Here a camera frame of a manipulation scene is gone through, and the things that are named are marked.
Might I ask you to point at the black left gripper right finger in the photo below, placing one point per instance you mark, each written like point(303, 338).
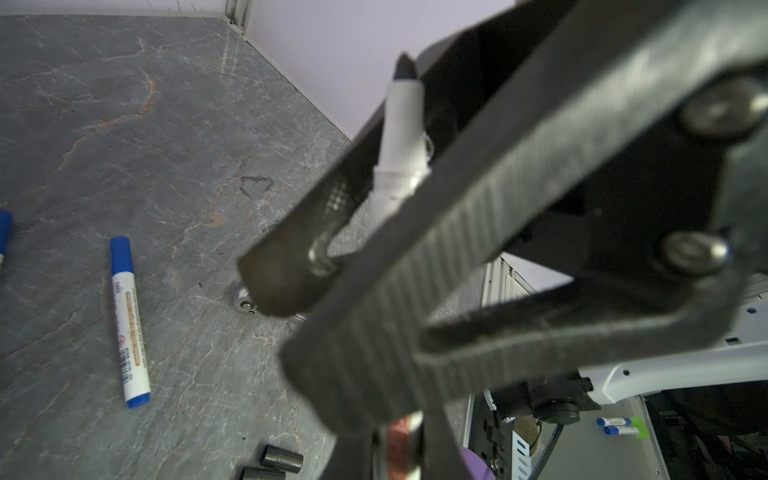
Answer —
point(441, 455)

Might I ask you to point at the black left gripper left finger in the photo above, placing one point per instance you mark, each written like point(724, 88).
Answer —
point(351, 459)

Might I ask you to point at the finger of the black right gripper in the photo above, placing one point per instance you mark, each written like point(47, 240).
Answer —
point(290, 268)
point(599, 193)

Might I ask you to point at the black pen cap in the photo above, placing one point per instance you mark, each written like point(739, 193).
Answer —
point(259, 473)
point(279, 458)

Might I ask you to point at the white marker black tip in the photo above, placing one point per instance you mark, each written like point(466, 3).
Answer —
point(132, 356)

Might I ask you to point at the white marker blue end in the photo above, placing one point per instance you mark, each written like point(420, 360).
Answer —
point(6, 223)

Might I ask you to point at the white marker on table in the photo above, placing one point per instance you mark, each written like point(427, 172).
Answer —
point(401, 167)

